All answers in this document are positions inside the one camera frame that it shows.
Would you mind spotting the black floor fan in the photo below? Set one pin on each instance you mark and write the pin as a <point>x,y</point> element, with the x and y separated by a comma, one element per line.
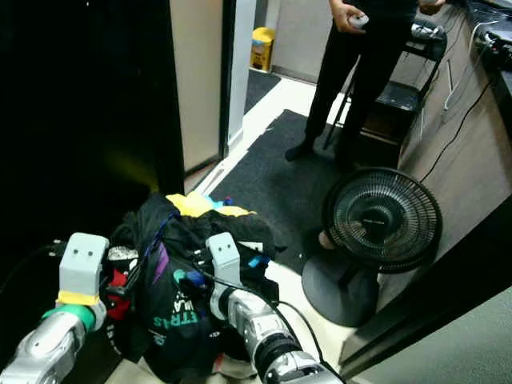
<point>384,220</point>

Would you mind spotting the yellow can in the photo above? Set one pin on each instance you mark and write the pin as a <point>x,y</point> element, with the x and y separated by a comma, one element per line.
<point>262,50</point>

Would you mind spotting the white handheld controller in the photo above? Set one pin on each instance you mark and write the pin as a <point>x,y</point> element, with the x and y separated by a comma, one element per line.
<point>360,19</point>

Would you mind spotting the tan slipper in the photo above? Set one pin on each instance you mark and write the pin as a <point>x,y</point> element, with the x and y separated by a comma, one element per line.
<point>326,240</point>

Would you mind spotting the white garment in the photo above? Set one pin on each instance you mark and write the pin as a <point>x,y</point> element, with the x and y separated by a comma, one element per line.
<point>232,368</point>

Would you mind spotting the black printed garment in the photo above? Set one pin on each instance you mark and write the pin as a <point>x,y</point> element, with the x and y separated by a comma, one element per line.
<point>168,320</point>

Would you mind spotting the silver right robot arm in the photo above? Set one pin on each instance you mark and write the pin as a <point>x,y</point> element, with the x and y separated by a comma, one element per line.
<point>256,320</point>

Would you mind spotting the small dark floor mat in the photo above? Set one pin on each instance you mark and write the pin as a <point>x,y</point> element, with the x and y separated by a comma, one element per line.
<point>260,88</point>

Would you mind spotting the large dark floor mat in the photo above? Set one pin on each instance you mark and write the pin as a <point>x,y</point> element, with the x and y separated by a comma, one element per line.
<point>280,184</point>

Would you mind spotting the person in black clothes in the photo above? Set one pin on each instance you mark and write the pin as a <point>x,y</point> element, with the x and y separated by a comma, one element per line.
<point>356,72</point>

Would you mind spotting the yellow garment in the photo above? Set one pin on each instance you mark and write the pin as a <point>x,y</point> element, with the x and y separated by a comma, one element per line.
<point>188,204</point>

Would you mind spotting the red garment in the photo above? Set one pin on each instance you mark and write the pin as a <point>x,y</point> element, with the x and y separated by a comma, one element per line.
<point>120,280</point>

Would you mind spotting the white door frame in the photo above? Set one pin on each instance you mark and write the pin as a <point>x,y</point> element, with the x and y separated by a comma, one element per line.
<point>240,72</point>

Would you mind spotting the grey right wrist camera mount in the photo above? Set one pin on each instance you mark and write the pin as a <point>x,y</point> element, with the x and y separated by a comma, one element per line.
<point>222,256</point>

